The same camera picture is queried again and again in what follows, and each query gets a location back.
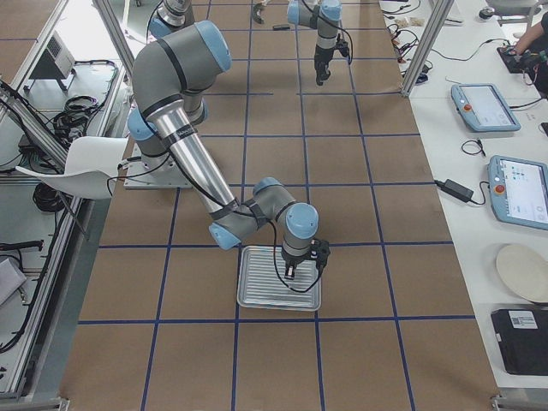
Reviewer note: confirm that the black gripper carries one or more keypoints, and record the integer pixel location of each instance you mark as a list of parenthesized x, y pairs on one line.
[(292, 259), (322, 60)]

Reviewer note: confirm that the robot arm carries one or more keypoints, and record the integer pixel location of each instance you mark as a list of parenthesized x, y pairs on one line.
[(165, 73), (325, 19)]

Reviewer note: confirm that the ribbed metal tray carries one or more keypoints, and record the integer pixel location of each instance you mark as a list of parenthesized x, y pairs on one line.
[(259, 285)]

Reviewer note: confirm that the grey brake pad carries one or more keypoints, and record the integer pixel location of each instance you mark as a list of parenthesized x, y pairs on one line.
[(281, 27)]

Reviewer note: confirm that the olive brake shoe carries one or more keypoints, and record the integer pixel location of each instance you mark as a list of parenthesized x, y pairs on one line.
[(256, 15)]

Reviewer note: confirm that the blue teach pendant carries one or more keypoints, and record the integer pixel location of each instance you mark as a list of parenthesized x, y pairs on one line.
[(483, 108), (518, 191)]

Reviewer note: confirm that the black power adapter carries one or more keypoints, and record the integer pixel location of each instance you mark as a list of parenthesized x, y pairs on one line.
[(455, 190)]

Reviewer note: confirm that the white chair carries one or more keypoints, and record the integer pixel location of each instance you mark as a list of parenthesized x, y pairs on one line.
[(91, 161)]

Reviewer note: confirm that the beige plate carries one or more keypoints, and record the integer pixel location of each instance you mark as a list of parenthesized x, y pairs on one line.
[(524, 272)]

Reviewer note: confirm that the black laptop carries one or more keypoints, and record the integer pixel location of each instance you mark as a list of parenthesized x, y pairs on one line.
[(522, 338)]

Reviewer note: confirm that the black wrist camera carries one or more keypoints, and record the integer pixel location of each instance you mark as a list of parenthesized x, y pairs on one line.
[(319, 253)]

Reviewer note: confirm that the aluminium frame post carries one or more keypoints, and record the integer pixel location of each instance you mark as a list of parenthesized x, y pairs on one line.
[(427, 40)]

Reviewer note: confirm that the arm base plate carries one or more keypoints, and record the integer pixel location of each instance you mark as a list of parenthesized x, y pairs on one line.
[(154, 173)]

